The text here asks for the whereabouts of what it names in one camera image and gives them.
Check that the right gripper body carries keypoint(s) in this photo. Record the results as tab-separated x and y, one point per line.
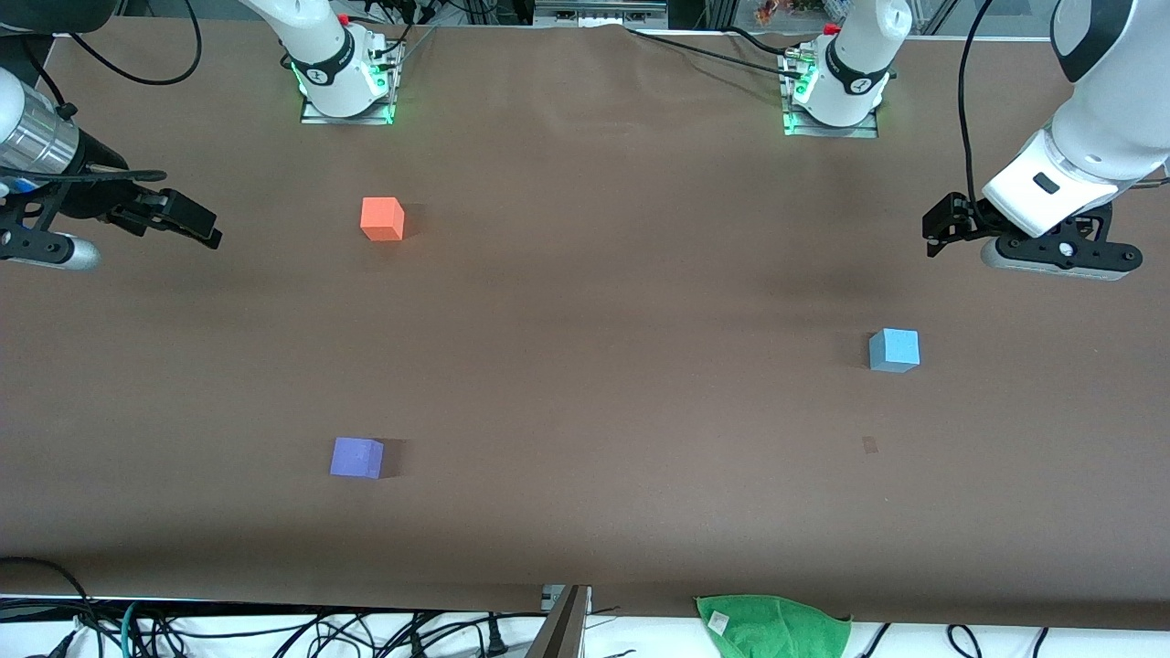
99	194

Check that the blue block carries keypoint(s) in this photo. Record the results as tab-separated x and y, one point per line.
894	350

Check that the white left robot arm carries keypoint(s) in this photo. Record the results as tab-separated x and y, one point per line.
855	55

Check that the orange block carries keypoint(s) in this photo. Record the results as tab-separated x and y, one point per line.
380	219

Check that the purple block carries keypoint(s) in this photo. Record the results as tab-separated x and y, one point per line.
355	458

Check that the colourful toy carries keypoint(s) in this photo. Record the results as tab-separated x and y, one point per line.
772	9

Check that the brown table cover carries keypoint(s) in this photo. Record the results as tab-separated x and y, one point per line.
585	411

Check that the green cloth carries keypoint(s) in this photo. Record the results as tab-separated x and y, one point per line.
777	631

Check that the black power plug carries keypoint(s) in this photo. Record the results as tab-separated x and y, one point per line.
495	640

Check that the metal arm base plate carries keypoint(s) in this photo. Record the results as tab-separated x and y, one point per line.
315	114
868	131

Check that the aluminium frame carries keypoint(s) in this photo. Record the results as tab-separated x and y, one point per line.
599	11

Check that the small grey metal bracket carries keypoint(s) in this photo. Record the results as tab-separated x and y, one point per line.
551	599

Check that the grey metal post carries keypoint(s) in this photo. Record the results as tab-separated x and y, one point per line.
562	635

